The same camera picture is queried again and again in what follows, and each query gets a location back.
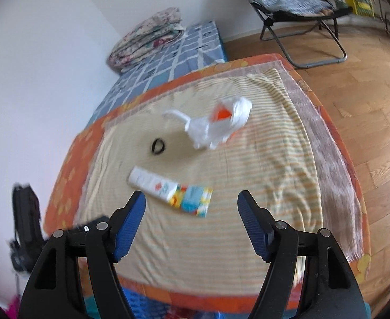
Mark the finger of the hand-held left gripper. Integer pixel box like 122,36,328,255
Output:
70,215,111,231

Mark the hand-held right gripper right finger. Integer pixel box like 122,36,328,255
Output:
237,190,363,319

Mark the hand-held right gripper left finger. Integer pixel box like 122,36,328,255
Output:
17,189,147,319

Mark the blue plastic basket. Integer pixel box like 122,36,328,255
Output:
120,286,182,319

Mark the white plastic bag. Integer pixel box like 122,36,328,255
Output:
163,109,215,150

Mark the clear bag with orange scrap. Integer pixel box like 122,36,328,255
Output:
208,96,252,150

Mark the yellow striped cloth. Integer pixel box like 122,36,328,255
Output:
77,60,363,298

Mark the pink object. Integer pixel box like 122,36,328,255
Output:
5,297,23,319

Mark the blue checked bed sheet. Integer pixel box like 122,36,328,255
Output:
87,20,229,130

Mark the folded floral quilt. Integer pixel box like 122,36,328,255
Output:
107,7,185,72

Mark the checked chair cushion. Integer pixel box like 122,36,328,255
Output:
256,0,332,15

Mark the black clothes rack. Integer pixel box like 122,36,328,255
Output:
313,0,390,57

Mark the yellow plastic crate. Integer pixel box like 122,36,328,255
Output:
343,0,373,17

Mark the black hair tie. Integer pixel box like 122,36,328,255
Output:
150,137,166,155

